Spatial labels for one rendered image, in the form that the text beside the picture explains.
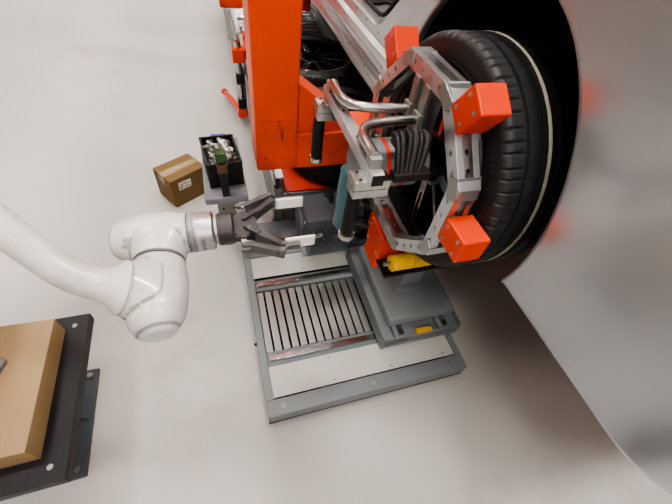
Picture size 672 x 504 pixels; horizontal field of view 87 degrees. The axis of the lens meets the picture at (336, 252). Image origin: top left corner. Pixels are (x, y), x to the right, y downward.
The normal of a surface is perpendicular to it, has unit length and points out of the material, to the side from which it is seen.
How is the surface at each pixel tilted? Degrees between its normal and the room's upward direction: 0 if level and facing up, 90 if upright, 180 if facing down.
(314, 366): 0
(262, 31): 90
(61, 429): 0
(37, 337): 3
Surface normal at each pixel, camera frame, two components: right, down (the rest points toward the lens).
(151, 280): 0.55, -0.51
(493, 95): 0.26, -0.09
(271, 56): 0.27, 0.76
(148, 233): 0.08, -0.52
